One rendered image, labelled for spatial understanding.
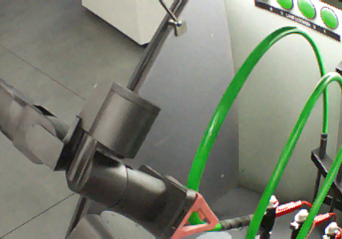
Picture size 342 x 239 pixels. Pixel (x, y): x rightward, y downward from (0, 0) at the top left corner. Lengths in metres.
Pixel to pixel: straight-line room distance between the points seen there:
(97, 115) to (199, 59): 0.54
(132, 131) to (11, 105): 0.16
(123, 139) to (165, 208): 0.10
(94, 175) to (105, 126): 0.05
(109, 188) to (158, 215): 0.07
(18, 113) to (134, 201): 0.17
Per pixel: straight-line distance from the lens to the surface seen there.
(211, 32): 1.11
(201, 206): 0.65
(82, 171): 0.58
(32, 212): 2.65
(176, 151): 1.13
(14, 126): 0.62
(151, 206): 0.62
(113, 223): 0.42
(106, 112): 0.58
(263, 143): 1.24
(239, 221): 0.79
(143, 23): 3.67
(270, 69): 1.12
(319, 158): 1.02
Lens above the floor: 1.74
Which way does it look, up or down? 34 degrees down
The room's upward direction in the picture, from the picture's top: 7 degrees counter-clockwise
